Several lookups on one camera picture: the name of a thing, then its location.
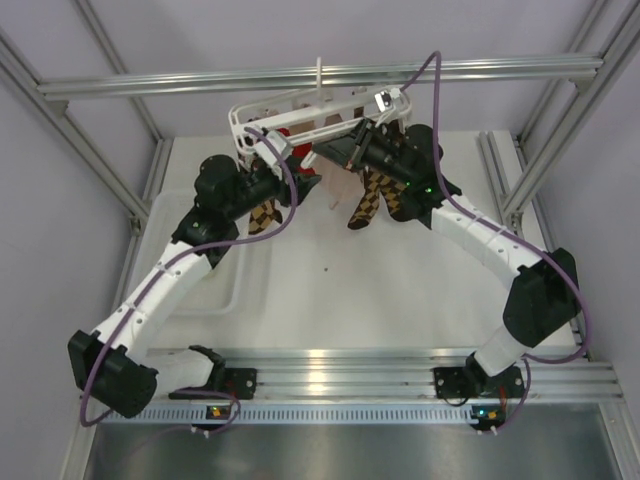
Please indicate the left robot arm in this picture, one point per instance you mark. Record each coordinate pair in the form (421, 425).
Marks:
(110, 364)

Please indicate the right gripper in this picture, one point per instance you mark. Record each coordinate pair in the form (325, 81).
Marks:
(339, 150)

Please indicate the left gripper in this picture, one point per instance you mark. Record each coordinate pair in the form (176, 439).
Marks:
(303, 185)

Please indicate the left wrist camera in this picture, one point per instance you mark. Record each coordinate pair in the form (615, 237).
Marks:
(272, 146)

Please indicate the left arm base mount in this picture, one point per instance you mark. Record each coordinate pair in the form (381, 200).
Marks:
(240, 383)

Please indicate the red sock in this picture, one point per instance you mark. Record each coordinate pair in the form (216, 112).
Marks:
(300, 152)

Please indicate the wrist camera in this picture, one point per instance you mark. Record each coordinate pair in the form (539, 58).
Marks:
(272, 146)
(389, 99)

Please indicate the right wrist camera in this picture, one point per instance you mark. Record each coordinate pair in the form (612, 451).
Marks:
(389, 99)

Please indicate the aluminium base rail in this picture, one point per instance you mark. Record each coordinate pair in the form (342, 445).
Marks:
(405, 375)

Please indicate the aluminium top crossbar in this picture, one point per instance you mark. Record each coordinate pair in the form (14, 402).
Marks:
(545, 67)

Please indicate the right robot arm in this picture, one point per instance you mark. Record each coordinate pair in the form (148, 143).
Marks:
(543, 293)

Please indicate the slotted cable duct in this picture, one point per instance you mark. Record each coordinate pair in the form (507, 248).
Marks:
(251, 413)

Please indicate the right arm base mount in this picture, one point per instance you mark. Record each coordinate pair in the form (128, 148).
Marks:
(451, 385)

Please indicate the pink mesh garment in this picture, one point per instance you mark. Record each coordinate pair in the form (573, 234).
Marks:
(341, 185)

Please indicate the brown checkered sock right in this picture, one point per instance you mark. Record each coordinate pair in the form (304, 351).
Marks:
(374, 184)

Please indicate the white clip sock hanger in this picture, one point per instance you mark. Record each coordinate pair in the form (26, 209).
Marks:
(314, 114)

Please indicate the brown checkered sock left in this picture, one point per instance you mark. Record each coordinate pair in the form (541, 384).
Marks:
(262, 216)

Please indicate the dark brown checkered sock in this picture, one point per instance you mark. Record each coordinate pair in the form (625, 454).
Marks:
(391, 192)

